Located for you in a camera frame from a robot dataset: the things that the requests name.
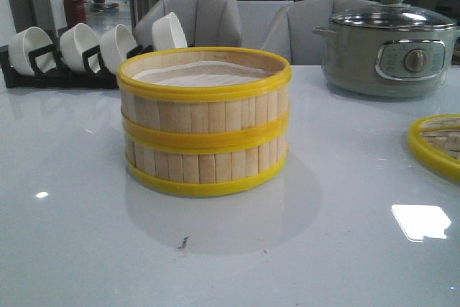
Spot bamboo steamer basket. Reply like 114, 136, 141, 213
117, 47, 292, 154
125, 134, 288, 197

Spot bamboo steamer lid yellow rim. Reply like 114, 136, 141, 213
408, 114, 459, 181

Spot grey chair left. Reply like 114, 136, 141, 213
134, 0, 242, 47

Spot grey chair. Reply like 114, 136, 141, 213
134, 0, 242, 47
260, 0, 373, 65

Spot white bowl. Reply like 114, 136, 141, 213
152, 12, 188, 51
8, 27, 52, 76
100, 24, 137, 74
60, 23, 99, 73

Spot grey chair right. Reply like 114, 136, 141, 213
260, 0, 373, 65

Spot grey-green electric cooking pot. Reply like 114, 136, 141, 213
313, 24, 459, 98

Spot black bowl rack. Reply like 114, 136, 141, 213
0, 29, 154, 90

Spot red bin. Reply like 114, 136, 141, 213
63, 0, 86, 29

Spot glass pot lid with knob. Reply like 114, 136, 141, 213
330, 0, 456, 31

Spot white bowl far left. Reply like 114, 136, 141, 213
8, 27, 52, 76

